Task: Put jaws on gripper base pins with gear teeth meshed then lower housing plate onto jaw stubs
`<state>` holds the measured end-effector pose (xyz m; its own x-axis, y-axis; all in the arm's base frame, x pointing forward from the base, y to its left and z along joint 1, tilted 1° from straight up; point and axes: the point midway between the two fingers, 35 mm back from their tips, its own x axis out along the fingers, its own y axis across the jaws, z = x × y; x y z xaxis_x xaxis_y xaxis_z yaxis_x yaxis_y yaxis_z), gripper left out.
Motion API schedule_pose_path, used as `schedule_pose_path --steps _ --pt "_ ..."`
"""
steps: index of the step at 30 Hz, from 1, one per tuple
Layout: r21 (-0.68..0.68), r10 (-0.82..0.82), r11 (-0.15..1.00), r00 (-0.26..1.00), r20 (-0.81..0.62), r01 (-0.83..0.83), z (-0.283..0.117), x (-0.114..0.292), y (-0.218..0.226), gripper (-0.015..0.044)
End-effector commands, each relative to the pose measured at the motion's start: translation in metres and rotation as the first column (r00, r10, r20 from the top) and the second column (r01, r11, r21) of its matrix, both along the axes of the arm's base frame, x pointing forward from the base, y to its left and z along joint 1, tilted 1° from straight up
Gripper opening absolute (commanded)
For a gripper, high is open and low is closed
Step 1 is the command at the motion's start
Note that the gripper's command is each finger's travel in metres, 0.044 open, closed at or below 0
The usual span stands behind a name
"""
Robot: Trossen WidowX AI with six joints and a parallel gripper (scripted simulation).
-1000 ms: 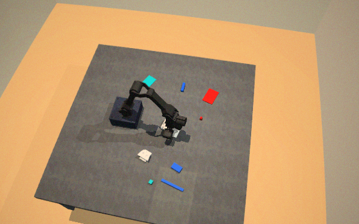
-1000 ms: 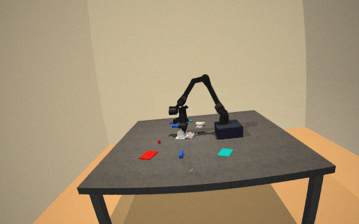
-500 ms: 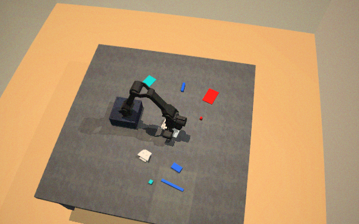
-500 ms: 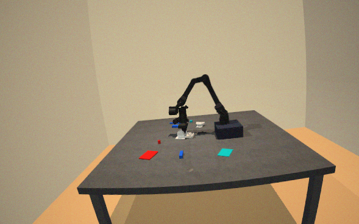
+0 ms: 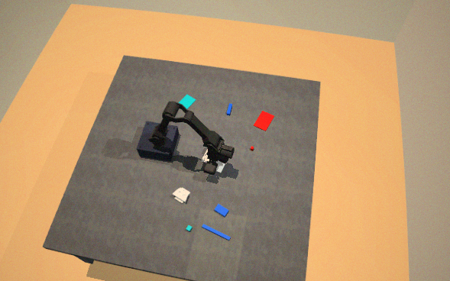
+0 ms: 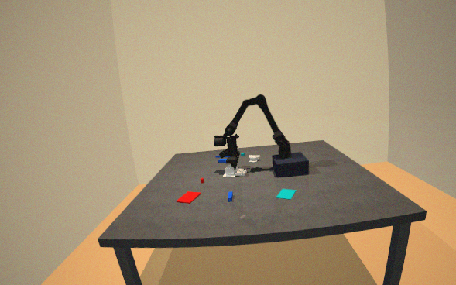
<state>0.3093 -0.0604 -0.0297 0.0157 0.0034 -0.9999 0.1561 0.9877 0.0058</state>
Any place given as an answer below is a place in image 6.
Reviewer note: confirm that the red flat rectangular plate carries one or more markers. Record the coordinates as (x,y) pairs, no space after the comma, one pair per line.
(188,197)

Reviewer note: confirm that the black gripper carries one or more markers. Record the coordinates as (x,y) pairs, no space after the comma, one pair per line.
(233,159)

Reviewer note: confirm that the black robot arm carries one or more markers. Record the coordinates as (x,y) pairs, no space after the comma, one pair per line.
(278,136)

